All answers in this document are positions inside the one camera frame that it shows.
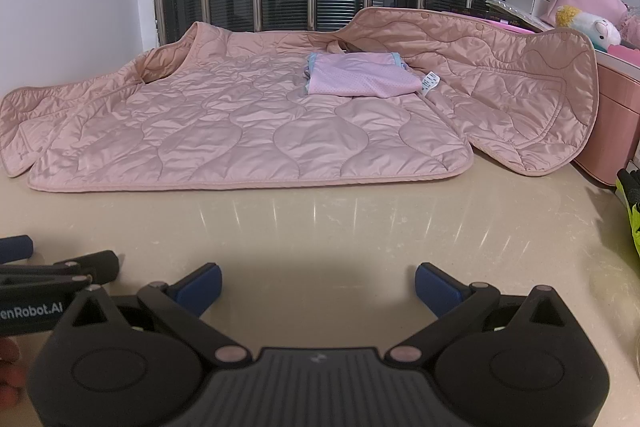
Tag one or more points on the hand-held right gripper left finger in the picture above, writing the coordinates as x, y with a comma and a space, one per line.
200, 287

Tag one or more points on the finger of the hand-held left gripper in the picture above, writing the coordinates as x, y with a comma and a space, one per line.
15, 248
102, 266

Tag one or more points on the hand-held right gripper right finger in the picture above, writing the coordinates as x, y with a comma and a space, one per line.
437, 287

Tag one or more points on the pink and blue mesh garment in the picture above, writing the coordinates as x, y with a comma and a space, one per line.
360, 74

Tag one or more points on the person's left hand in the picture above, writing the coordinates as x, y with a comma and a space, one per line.
10, 372

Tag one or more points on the pink quilted jacket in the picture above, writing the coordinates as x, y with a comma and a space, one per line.
225, 132

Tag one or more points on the yellow-green and black glove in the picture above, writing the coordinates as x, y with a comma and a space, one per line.
631, 212

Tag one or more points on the pink storage box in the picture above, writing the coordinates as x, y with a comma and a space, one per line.
615, 122

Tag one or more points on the magenta flat case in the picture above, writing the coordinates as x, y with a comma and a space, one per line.
515, 26

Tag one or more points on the clear plastic packet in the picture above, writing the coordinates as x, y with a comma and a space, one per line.
505, 7

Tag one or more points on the white plush toy yellow hair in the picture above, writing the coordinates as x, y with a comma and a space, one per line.
597, 29

